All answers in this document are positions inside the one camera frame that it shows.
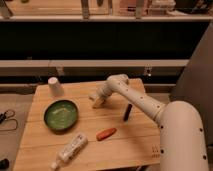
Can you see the black object on floor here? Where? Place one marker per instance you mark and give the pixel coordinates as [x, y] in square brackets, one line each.
[4, 164]

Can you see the white tube bottle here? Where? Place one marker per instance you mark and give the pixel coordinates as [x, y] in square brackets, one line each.
[69, 151]

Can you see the green ceramic bowl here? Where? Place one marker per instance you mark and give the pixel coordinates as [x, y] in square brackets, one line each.
[61, 115]

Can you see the black marker pen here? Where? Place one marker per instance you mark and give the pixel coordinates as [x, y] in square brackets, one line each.
[127, 112]

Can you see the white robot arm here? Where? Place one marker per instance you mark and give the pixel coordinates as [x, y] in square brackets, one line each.
[182, 139]

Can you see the orange carrot toy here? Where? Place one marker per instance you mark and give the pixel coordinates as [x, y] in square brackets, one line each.
[105, 134]

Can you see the white paper cup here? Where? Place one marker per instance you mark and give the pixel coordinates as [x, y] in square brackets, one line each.
[55, 87]

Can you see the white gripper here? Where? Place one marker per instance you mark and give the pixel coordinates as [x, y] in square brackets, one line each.
[103, 92]

